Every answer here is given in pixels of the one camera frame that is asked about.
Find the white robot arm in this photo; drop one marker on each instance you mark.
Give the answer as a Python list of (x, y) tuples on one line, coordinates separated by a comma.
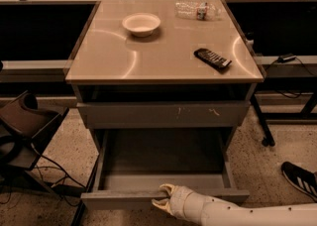
[(218, 212)]

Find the black white sneaker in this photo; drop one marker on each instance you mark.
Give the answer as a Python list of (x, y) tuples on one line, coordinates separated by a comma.
[(302, 179)]

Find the black table leg with caster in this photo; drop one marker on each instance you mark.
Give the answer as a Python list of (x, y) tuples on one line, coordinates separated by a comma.
[(268, 139)]

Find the black snack bar packet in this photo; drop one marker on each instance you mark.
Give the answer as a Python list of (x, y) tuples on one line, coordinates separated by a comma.
[(212, 59)]

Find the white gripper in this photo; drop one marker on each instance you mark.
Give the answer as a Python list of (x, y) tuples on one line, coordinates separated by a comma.
[(180, 200)]

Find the clear plastic water bottle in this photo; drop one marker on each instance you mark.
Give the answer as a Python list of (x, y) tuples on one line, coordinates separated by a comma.
[(196, 10)]

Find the black power adapter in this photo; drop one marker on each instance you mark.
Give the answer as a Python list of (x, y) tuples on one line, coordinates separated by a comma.
[(286, 58)]

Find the grey top drawer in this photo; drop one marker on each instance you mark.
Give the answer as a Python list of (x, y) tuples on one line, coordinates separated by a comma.
[(163, 115)]

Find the grey drawer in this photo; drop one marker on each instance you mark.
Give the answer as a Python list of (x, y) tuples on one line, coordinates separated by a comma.
[(163, 115), (134, 163)]

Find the grey drawer cabinet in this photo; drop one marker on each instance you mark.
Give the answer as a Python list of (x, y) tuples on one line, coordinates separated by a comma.
[(113, 66)]

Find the white bowl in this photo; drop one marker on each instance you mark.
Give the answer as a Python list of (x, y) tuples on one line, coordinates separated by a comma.
[(141, 24)]

